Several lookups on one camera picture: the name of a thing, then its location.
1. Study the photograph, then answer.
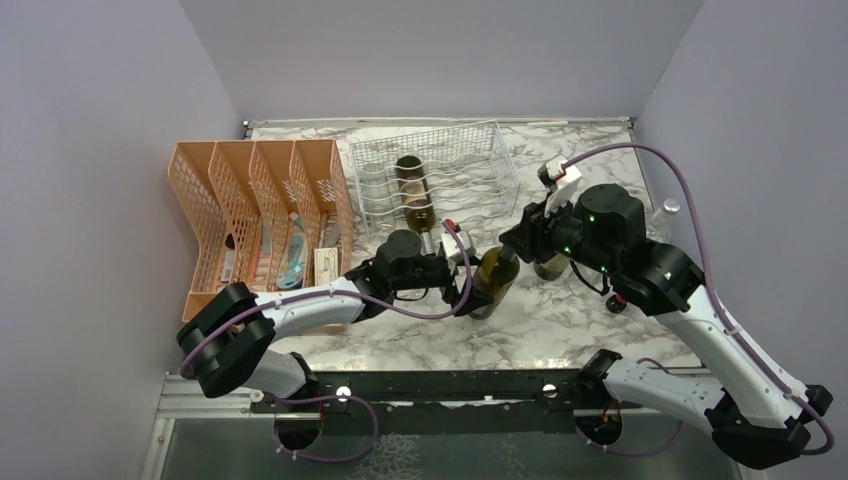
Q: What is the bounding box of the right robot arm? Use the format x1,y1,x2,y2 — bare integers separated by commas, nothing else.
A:
500,184,833,470

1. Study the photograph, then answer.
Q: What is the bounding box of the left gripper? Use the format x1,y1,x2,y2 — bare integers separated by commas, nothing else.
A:
392,255,494,315

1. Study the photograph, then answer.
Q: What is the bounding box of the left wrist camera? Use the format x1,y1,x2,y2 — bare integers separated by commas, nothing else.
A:
439,219,476,265

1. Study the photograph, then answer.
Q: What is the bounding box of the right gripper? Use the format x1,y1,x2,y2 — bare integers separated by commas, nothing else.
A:
500,189,619,277

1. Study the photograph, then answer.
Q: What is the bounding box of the green wine bottle white label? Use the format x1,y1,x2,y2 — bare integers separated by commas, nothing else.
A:
469,245,520,320

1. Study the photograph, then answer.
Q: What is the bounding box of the small white box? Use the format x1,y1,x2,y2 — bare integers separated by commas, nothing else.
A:
313,247,340,286

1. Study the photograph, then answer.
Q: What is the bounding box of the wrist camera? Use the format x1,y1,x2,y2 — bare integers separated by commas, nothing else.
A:
439,219,476,265
537,155,582,217

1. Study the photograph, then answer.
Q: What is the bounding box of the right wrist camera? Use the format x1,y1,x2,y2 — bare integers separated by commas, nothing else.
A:
537,155,582,217

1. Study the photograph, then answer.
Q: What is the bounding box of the clear glass bottle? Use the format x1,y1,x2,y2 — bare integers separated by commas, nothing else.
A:
361,163,391,216

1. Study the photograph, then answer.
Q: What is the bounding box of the green wine bottle brown label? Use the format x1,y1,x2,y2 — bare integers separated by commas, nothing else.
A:
395,155,436,255

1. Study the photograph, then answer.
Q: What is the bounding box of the white wire wine rack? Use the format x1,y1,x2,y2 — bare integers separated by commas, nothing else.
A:
349,121,520,233

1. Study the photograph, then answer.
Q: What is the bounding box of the orange plastic file organizer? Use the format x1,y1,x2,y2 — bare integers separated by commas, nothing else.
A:
168,139,355,322

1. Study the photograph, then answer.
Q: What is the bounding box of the dark green wine bottle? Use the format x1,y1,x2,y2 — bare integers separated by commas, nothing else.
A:
533,255,570,281

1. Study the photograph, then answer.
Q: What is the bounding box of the black mounting rail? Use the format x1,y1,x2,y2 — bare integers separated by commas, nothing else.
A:
250,368,611,436

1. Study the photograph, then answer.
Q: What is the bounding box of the clear bottle silver cap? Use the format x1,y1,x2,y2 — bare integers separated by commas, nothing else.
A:
646,198,681,243

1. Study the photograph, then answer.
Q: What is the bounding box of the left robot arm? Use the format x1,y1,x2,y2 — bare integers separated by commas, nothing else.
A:
176,220,494,411

